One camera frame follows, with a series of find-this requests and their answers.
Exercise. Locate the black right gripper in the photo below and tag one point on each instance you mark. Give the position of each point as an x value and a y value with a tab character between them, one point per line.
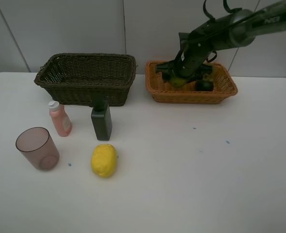
189	63

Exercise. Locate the green red mango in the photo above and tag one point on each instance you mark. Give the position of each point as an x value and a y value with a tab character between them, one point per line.
177	82

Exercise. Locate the dark purple mangosteen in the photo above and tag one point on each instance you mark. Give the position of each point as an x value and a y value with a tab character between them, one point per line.
206	84

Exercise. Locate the brown kiwi fruit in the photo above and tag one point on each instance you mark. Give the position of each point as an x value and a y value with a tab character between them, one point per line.
213	68

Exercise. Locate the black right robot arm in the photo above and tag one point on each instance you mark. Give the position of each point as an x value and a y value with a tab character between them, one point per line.
237	29

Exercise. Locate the orange wicker basket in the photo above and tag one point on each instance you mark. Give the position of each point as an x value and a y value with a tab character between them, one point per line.
224	87

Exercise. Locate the black bottle green label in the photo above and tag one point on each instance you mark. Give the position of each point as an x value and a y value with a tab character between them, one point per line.
101	118

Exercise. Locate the dark brown wicker basket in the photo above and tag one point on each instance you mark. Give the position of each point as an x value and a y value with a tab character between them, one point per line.
74	78

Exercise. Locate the yellow lemon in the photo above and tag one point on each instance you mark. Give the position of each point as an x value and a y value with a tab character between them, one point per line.
104	160

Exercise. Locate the pink bottle white cap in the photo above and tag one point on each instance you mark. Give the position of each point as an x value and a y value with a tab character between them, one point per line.
59	118

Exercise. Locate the translucent pink plastic cup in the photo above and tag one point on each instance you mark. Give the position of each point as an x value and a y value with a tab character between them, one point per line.
38	147

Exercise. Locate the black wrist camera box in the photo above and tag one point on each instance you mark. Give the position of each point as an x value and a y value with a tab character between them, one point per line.
183	37

